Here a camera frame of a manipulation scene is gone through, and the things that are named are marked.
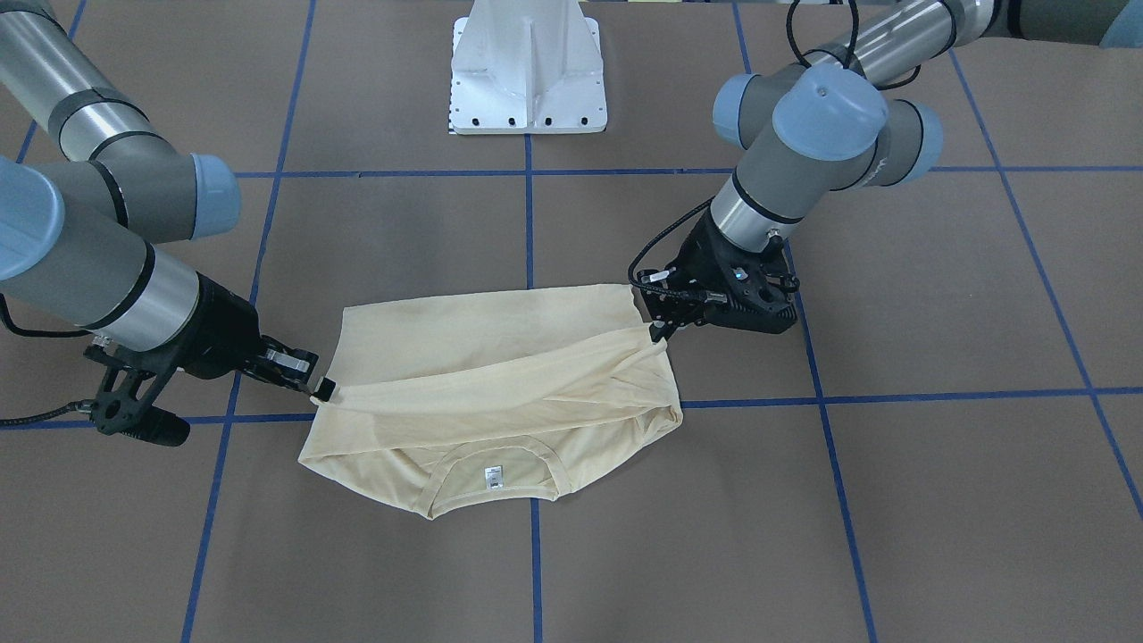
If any cream long-sleeve printed shirt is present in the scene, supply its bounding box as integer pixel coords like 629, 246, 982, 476
298, 284, 684, 520

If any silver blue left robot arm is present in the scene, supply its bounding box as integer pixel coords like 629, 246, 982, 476
628, 1, 1140, 341

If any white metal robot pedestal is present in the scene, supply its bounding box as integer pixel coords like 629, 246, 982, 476
448, 1, 609, 136

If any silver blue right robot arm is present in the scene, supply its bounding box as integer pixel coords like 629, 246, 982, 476
3, 1, 317, 395

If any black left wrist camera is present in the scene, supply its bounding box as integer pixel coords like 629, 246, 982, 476
704, 259, 800, 333

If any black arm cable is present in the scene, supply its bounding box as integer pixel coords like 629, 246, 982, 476
0, 294, 99, 427
786, 0, 922, 93

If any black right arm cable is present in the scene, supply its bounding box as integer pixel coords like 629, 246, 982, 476
0, 294, 99, 427

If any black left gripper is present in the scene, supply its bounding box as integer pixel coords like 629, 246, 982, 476
638, 211, 727, 343

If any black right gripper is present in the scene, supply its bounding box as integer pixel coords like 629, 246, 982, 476
169, 273, 338, 403

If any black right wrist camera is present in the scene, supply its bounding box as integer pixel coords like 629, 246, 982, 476
83, 345, 189, 447

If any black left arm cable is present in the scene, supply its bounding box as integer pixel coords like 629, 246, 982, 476
786, 0, 922, 93

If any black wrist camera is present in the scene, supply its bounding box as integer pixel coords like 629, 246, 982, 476
83, 345, 189, 447
704, 259, 800, 333

